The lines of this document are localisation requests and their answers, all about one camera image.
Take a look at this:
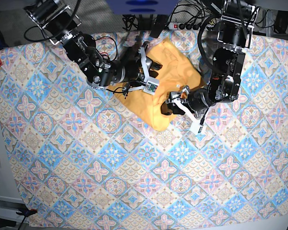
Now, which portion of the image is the red black clamp lower left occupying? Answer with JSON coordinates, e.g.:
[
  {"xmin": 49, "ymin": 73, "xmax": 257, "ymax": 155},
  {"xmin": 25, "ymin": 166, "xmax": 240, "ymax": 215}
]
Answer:
[{"xmin": 16, "ymin": 208, "xmax": 37, "ymax": 218}]

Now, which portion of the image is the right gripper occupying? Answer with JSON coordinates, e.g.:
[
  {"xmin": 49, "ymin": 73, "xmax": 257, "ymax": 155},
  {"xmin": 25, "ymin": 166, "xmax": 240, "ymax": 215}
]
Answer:
[{"xmin": 119, "ymin": 41, "xmax": 163, "ymax": 92}]

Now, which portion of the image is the patterned blue pink tablecloth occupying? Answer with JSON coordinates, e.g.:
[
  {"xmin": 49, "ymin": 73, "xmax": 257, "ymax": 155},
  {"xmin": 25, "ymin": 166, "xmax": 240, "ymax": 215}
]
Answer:
[{"xmin": 0, "ymin": 36, "xmax": 288, "ymax": 230}]

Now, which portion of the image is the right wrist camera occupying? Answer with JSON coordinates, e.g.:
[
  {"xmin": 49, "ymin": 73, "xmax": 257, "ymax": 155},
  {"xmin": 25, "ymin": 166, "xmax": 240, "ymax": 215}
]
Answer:
[{"xmin": 143, "ymin": 80, "xmax": 159, "ymax": 95}]

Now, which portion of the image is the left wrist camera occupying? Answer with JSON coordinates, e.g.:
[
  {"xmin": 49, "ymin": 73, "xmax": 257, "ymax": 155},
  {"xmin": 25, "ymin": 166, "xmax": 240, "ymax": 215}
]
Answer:
[{"xmin": 190, "ymin": 122, "xmax": 205, "ymax": 135}]

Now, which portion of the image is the black camera post clamp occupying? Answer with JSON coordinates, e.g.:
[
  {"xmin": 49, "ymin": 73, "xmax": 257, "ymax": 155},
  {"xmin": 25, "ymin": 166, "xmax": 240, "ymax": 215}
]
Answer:
[{"xmin": 149, "ymin": 14, "xmax": 168, "ymax": 38}]

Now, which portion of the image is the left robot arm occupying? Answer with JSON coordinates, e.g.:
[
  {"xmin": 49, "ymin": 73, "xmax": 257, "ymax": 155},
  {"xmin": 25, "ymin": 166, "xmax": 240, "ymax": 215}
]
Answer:
[{"xmin": 160, "ymin": 0, "xmax": 259, "ymax": 124}]

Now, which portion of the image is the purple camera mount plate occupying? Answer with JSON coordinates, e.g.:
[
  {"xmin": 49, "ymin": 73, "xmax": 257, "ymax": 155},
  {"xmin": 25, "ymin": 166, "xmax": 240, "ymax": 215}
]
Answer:
[{"xmin": 106, "ymin": 0, "xmax": 178, "ymax": 15}]

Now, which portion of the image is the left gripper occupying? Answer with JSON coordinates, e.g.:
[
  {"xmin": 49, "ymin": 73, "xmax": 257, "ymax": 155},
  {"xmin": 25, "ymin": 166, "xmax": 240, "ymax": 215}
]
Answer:
[{"xmin": 160, "ymin": 85, "xmax": 215, "ymax": 125}]

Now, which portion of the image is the black cable bundle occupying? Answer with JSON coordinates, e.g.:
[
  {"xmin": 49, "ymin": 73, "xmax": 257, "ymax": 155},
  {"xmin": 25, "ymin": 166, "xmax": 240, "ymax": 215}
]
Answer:
[{"xmin": 121, "ymin": 14, "xmax": 140, "ymax": 31}]

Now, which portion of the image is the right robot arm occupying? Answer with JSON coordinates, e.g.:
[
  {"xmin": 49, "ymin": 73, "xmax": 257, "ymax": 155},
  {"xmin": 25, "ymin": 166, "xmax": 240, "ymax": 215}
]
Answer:
[{"xmin": 24, "ymin": 0, "xmax": 162, "ymax": 95}]

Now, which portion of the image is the white power strip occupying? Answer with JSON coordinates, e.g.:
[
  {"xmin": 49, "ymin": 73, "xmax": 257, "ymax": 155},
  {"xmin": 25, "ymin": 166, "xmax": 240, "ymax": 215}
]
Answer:
[{"xmin": 168, "ymin": 22, "xmax": 185, "ymax": 30}]

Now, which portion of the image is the white rail bracket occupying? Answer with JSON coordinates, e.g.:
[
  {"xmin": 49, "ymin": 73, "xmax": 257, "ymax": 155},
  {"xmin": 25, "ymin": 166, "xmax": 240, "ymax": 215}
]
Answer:
[{"xmin": 0, "ymin": 196, "xmax": 26, "ymax": 223}]

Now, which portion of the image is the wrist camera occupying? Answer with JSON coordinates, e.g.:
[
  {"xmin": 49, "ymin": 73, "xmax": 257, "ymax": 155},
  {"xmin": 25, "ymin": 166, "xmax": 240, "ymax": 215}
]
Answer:
[
  {"xmin": 143, "ymin": 80, "xmax": 159, "ymax": 95},
  {"xmin": 190, "ymin": 122, "xmax": 205, "ymax": 135}
]

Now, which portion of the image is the yellow T-shirt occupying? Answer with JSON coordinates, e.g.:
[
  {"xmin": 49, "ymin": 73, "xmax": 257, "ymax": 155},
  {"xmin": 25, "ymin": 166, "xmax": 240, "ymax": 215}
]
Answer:
[{"xmin": 109, "ymin": 38, "xmax": 204, "ymax": 131}]

